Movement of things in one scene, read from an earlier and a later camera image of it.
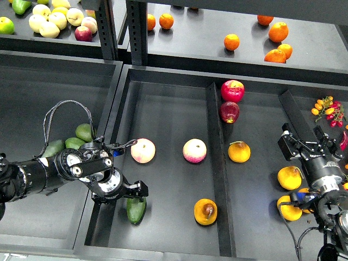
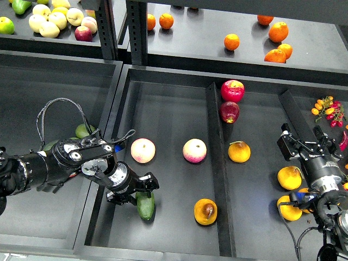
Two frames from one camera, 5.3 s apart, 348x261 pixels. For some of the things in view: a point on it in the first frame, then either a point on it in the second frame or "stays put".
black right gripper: x=321 y=161 stays put
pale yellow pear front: x=49 y=30 stays put
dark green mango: x=136 y=208 -> x=145 y=205
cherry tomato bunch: x=333 y=110 stays put
